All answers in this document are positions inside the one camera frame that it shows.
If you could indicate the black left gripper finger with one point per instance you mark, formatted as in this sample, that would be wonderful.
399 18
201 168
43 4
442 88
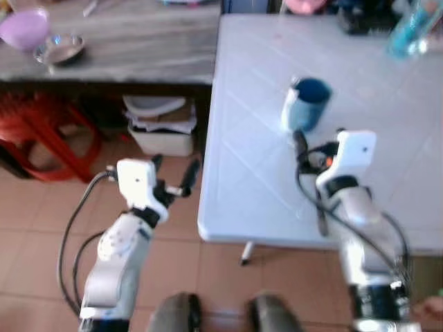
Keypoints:
190 177
157 164

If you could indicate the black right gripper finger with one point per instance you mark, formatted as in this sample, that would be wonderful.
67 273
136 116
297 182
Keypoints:
301 142

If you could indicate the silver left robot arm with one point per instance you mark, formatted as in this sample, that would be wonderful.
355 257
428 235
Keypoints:
118 256

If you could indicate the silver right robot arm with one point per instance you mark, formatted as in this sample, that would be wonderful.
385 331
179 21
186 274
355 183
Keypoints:
360 214

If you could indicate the white plastic tub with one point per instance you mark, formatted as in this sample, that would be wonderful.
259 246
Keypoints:
163 142

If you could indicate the blue mug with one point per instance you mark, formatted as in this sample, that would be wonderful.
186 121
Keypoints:
306 107

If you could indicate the white table leg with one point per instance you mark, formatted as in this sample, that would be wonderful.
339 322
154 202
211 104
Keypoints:
246 253

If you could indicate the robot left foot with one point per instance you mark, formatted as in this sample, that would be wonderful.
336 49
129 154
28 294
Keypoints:
176 315

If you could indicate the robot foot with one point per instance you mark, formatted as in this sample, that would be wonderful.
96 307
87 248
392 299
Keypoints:
275 315
176 315

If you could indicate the red plastic stool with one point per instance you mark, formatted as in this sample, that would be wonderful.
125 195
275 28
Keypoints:
38 124

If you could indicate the pink plastic object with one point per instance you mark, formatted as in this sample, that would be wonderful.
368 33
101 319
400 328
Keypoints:
306 5

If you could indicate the black box-shaped object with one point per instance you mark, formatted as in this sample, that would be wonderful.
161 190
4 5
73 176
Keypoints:
363 19

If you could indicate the small steel bowl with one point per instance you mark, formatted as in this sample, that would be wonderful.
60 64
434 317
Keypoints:
61 50

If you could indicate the clear blue water bottle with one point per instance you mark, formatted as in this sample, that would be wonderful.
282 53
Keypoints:
413 31

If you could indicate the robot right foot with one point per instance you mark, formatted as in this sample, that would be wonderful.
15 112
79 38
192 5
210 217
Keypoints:
275 315

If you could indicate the person's bare foot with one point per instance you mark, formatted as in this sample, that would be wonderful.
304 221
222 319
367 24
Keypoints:
432 310

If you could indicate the purple plastic bowl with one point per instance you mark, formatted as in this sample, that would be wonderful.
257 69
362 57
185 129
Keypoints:
24 29

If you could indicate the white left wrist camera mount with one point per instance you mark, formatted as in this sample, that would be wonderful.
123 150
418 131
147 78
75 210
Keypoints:
137 181

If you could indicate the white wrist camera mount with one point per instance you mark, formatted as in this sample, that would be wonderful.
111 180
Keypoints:
356 153
137 181

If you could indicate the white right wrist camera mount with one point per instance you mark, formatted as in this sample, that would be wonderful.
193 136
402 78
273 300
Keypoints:
356 153

